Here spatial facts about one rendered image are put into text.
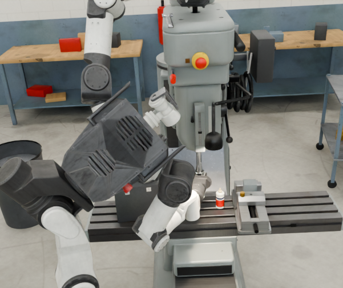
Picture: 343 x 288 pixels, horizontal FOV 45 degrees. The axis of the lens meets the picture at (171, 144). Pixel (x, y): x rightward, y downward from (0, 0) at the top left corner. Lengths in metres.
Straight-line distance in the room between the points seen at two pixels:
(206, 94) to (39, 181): 0.75
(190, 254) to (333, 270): 1.50
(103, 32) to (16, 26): 4.92
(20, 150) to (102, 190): 2.63
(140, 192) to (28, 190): 0.72
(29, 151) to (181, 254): 2.21
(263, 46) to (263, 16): 4.12
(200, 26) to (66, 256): 0.93
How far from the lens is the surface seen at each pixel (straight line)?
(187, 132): 1.77
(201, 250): 2.03
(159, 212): 1.48
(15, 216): 3.76
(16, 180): 1.37
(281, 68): 6.35
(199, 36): 1.51
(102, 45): 1.44
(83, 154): 1.30
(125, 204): 1.99
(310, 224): 2.12
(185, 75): 1.65
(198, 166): 1.94
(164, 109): 1.44
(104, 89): 1.37
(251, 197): 2.00
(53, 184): 1.38
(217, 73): 1.65
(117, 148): 1.26
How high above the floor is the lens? 2.17
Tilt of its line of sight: 27 degrees down
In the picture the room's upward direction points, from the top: 3 degrees counter-clockwise
